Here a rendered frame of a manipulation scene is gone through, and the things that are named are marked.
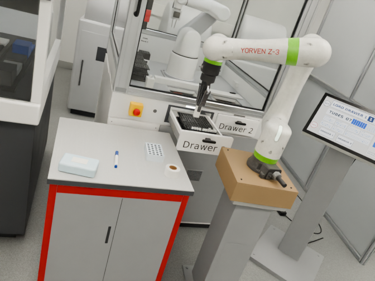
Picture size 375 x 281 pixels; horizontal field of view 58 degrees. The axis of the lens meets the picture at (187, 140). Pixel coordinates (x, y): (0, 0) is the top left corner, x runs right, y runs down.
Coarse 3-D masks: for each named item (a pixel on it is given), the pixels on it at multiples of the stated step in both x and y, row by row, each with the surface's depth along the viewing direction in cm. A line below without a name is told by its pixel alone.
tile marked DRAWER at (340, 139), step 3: (339, 135) 204; (336, 138) 203; (339, 138) 203; (342, 138) 202; (345, 138) 202; (348, 138) 202; (336, 141) 203; (339, 141) 202; (342, 141) 202; (345, 141) 201; (348, 141) 201; (351, 141) 200; (345, 144) 201; (348, 144) 200; (351, 144) 200
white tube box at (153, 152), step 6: (150, 144) 174; (156, 144) 176; (144, 150) 174; (150, 150) 169; (156, 150) 170; (162, 150) 171; (150, 156) 165; (156, 156) 165; (162, 156) 166; (162, 162) 168
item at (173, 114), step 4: (172, 112) 196; (176, 112) 201; (180, 112) 201; (184, 112) 202; (188, 112) 203; (172, 116) 192; (176, 116) 202; (204, 116) 207; (208, 116) 207; (172, 120) 190; (176, 120) 186; (208, 120) 204; (172, 124) 189; (176, 124) 183; (212, 124) 198; (172, 128) 188; (176, 128) 182; (180, 128) 178; (216, 128) 192; (176, 132) 180; (216, 132) 191; (176, 136) 179
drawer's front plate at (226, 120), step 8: (216, 120) 207; (224, 120) 208; (232, 120) 209; (240, 120) 210; (248, 120) 212; (256, 120) 214; (224, 128) 210; (232, 128) 212; (248, 128) 215; (256, 128) 216
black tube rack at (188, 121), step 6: (180, 114) 195; (186, 114) 197; (192, 114) 200; (180, 120) 194; (186, 120) 189; (192, 120) 191; (198, 120) 194; (204, 120) 198; (180, 126) 188; (186, 126) 181; (192, 126) 184; (198, 126) 186; (204, 126) 189; (210, 126) 191
